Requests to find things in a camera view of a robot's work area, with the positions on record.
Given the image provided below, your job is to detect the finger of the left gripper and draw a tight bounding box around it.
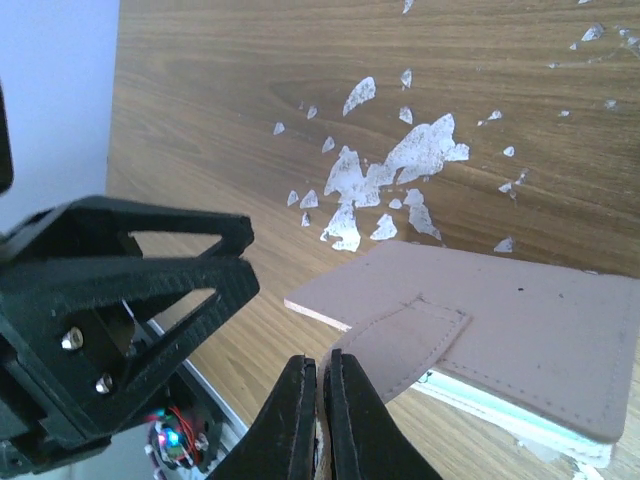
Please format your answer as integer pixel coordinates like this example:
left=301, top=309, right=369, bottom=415
left=1, top=196, right=253, bottom=265
left=0, top=257, right=261, bottom=426

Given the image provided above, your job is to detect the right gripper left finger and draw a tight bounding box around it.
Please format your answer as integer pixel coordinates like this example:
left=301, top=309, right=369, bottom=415
left=209, top=355, right=316, bottom=480

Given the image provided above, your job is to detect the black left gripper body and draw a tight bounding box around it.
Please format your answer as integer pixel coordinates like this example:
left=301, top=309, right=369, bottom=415
left=1, top=302, right=115, bottom=475

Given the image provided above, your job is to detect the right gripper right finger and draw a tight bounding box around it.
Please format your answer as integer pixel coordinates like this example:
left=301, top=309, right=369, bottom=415
left=323, top=349, right=440, bottom=480

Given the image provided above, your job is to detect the left circuit board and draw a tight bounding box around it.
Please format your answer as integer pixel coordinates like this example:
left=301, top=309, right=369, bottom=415
left=144, top=402, right=225, bottom=479

